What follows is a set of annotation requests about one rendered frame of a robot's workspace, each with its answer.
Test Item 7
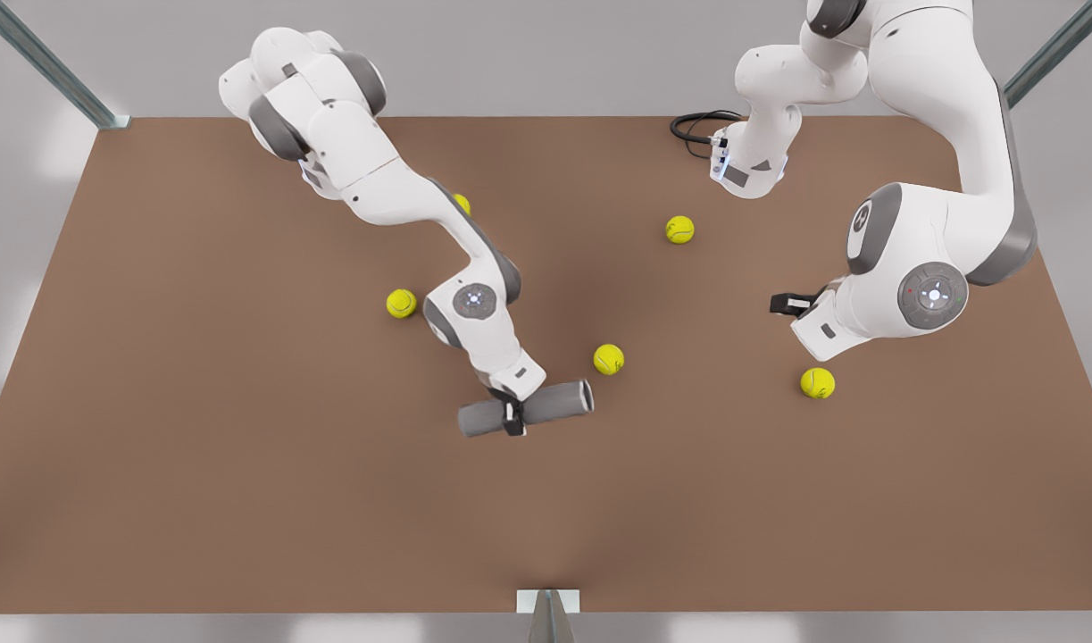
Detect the grey tennis ball tube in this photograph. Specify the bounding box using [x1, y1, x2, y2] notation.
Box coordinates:
[457, 380, 596, 438]

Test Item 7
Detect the black cable loop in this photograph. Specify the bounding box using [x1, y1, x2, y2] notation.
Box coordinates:
[670, 110, 746, 161]

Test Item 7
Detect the silver frame post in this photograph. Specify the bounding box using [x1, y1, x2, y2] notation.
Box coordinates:
[516, 589, 581, 643]
[0, 0, 131, 130]
[1003, 0, 1092, 109]

